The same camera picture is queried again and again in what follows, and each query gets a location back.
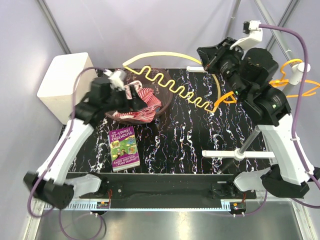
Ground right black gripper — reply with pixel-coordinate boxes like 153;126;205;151
197;36;249;100

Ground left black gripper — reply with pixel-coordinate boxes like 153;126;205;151
103;84;148;114

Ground red white striped top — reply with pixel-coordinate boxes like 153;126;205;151
112;80;162;123

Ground orange plastic hanger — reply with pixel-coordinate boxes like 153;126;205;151
214;58;320;107

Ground yellow plastic hanger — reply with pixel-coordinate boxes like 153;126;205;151
122;51;218;114

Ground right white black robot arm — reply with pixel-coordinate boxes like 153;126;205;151
197;37;320;199

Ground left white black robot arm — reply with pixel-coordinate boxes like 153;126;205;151
23;76;147;210

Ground brown transparent oval basket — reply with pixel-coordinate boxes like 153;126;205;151
105;65;173;125

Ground purple treehouse book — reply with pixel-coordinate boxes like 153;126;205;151
108;126;140;172

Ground black marble pattern mat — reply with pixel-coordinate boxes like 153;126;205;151
68;68;270;174

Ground white grey clothes rack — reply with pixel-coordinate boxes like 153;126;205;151
186;0;312;161

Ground white rectangular bin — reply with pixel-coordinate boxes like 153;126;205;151
37;52;93;125

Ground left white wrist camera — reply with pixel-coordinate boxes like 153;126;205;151
103;69;127;91

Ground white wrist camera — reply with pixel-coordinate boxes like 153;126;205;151
229;20;263;51
103;69;127;91

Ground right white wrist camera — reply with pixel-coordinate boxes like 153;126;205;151
229;20;263;51

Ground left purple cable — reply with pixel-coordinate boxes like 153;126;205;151
27;66;107;238

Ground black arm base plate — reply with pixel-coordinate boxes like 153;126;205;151
82;173;257;211

